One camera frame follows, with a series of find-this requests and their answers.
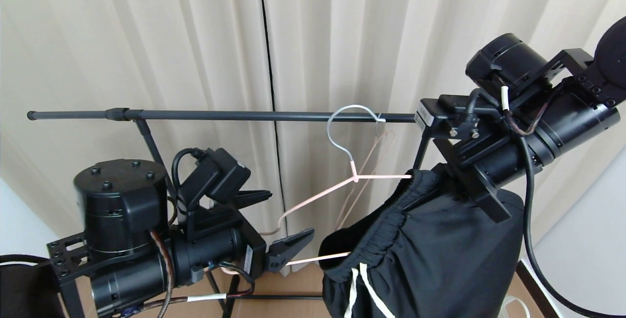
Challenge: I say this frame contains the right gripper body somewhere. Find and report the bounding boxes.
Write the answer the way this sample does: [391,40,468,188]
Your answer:
[433,134,554,224]

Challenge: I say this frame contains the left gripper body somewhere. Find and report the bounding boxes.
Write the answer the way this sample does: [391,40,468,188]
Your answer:
[173,227,268,285]

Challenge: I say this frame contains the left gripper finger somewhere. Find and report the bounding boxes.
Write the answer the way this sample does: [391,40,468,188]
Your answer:
[267,228,315,273]
[234,190,272,209]

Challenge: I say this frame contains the pink clothes hanger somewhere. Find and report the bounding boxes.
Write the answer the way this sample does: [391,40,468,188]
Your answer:
[220,104,414,275]
[335,113,396,231]

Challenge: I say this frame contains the black shorts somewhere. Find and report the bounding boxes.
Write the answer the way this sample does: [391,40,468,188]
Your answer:
[318,168,526,318]

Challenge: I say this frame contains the black clothes rack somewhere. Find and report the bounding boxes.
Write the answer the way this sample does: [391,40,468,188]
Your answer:
[27,108,436,318]

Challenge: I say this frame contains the white laundry basket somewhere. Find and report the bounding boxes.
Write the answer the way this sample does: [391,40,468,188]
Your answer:
[503,295,532,318]

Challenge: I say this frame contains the beige curtain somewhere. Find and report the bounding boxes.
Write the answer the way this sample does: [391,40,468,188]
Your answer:
[0,0,626,279]

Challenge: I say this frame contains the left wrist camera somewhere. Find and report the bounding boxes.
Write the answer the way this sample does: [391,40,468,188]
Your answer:
[176,148,251,240]

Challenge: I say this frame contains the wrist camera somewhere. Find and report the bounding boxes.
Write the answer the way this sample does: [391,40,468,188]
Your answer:
[176,148,251,240]
[415,91,495,140]

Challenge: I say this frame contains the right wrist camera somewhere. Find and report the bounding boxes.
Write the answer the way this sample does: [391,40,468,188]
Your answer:
[415,91,495,140]

